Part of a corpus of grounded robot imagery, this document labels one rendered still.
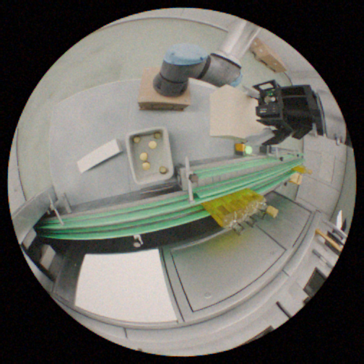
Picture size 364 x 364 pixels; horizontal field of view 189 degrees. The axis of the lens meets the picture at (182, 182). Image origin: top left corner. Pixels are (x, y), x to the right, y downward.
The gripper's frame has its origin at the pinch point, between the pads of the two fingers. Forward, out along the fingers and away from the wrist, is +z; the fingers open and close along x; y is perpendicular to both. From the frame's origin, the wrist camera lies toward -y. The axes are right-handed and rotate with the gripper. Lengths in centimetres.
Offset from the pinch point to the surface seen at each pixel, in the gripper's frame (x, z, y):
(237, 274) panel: 44.6, -12.8, 0.2
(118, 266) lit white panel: 51, 4, 41
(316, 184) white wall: 68, 6, -603
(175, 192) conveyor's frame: 27.9, 22.4, 12.8
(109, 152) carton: 10, 29, 41
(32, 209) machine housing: 28, 7, 94
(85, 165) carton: 15, 29, 55
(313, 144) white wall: -97, 54, -576
